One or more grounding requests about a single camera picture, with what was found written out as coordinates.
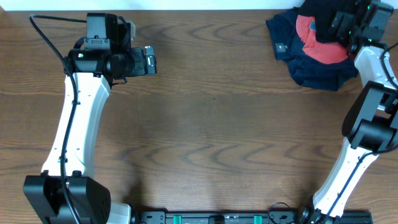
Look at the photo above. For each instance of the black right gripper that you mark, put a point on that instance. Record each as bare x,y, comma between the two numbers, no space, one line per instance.
341,19

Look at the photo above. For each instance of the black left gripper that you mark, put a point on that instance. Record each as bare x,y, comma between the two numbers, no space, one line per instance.
138,62

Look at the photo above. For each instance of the black polo shirt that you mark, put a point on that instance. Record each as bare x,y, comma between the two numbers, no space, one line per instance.
324,12

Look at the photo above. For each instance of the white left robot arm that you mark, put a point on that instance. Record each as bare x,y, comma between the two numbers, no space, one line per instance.
66,191

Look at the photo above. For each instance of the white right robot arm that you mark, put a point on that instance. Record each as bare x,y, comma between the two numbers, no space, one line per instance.
369,128

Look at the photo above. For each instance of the orange printed t-shirt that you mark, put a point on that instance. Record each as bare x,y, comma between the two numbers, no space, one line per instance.
327,53

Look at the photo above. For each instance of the navy blue folded garment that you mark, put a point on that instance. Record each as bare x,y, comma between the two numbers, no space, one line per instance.
304,70

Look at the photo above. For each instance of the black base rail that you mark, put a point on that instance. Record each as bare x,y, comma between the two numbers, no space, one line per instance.
277,217

